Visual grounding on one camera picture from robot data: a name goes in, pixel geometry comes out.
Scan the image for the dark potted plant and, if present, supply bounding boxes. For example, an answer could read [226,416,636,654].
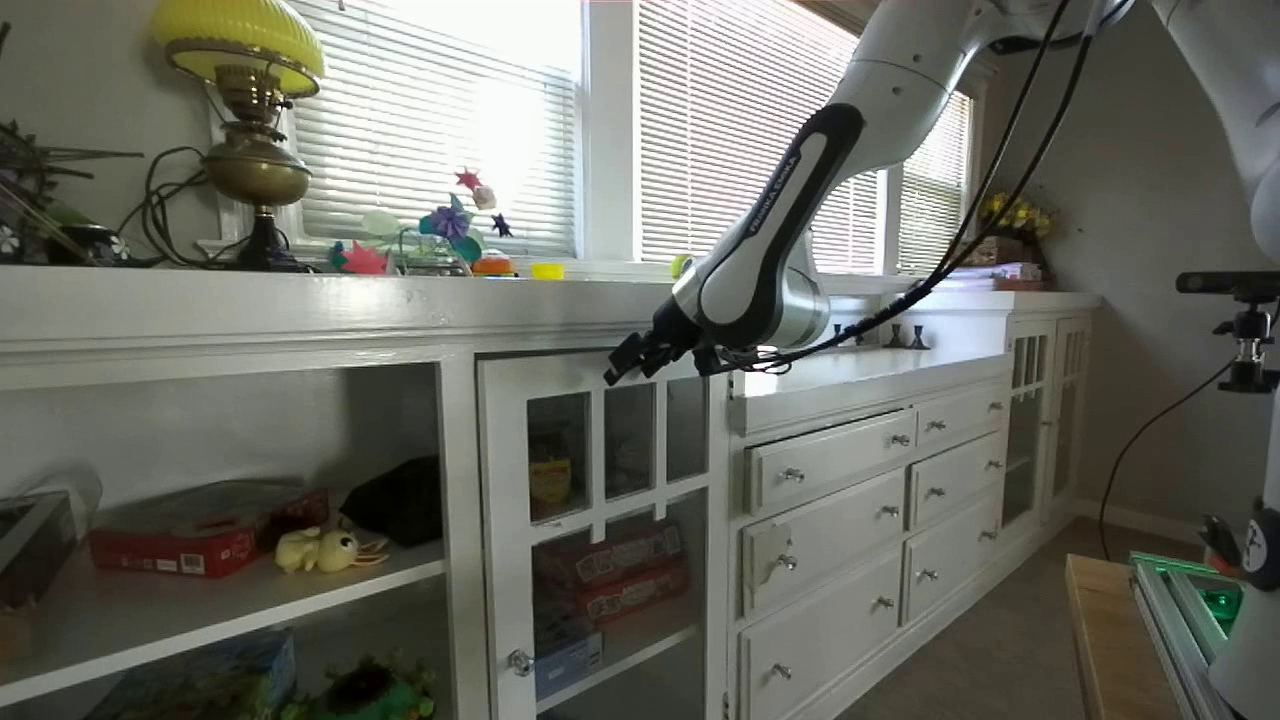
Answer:
[0,118,147,267]

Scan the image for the stack of books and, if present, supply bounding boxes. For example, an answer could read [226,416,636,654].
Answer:
[948,261,1048,292]

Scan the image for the stack of red boxes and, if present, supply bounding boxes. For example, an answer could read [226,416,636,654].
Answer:
[534,519,692,623]

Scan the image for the yellow packet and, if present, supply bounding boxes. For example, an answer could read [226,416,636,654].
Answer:
[527,457,574,522]

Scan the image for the yellow shade brass lamp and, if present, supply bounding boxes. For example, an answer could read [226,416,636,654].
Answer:
[150,0,327,273]

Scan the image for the white drawer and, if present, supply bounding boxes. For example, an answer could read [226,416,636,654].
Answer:
[744,407,919,517]
[740,467,910,614]
[914,384,1010,447]
[737,549,905,720]
[902,496,1005,624]
[907,431,1007,530]

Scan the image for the yellow duck toy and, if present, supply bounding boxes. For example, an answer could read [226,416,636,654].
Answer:
[274,526,392,576]

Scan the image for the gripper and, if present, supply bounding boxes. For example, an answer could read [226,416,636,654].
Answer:
[603,297,703,387]

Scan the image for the glass pane cabinet door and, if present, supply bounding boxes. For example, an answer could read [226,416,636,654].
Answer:
[477,350,733,720]

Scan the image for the green plush toy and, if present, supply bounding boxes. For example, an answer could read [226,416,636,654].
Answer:
[279,654,439,720]

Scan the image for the white built-in cabinet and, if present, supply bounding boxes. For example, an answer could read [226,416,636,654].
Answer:
[0,265,1103,720]

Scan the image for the red game box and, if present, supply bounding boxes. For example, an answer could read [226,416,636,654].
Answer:
[89,480,332,579]

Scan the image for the paper flowers in glass vase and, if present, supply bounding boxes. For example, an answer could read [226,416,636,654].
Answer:
[328,167,517,277]

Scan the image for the small blue box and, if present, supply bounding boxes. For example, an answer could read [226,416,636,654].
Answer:
[532,629,605,702]

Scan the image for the black bag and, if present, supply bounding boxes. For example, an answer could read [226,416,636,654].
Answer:
[339,456,445,549]

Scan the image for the yellow flowers in pot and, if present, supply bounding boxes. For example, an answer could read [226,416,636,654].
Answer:
[978,191,1058,267]

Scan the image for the window with white blinds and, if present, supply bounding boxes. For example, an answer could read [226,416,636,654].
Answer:
[896,90,974,275]
[636,0,882,273]
[288,0,582,258]

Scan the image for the black cable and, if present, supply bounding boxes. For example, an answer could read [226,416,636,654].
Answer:
[117,146,301,270]
[1097,360,1237,562]

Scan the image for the camera on mount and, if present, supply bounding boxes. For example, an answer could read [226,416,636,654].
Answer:
[1175,269,1280,395]

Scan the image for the narrow glass cabinet door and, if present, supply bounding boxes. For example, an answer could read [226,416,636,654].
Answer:
[1002,319,1057,532]
[1050,317,1092,513]

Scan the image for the dark box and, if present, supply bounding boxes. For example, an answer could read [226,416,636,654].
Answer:
[0,489,83,612]

